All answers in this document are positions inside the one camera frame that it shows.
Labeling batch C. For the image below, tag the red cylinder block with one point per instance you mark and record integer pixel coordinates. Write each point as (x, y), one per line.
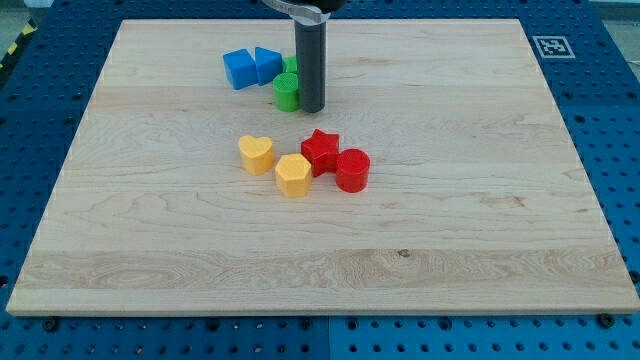
(352, 170)

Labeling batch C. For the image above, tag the black bolt front right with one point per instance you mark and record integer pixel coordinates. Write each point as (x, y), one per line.
(606, 320)

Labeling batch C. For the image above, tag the blue triangle block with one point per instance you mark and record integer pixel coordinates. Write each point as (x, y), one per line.
(268, 65)

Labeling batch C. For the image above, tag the white fiducial marker tag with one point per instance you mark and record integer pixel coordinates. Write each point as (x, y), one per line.
(553, 47)

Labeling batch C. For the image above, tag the yellow hexagon block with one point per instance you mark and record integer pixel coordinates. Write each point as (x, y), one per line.
(293, 175)

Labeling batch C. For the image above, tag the black bolt front left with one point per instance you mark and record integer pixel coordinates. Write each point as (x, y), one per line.
(51, 324)

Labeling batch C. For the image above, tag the red star block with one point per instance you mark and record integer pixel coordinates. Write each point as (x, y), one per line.
(321, 150)

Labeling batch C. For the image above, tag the green block behind pusher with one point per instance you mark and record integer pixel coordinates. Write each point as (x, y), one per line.
(289, 64)

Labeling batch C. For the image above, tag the green cylinder block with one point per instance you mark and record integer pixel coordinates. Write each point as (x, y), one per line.
(286, 92)

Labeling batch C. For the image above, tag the wooden board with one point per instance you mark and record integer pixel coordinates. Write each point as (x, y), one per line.
(476, 201)

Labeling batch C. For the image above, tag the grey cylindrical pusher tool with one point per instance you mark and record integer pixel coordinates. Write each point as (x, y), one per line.
(310, 42)

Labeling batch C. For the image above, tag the blue cube block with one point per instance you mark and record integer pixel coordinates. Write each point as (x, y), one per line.
(240, 69)

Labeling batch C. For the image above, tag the yellow heart block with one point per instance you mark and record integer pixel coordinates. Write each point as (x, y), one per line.
(257, 154)

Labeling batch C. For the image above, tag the black bolt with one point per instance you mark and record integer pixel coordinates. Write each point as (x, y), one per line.
(51, 324)
(606, 320)

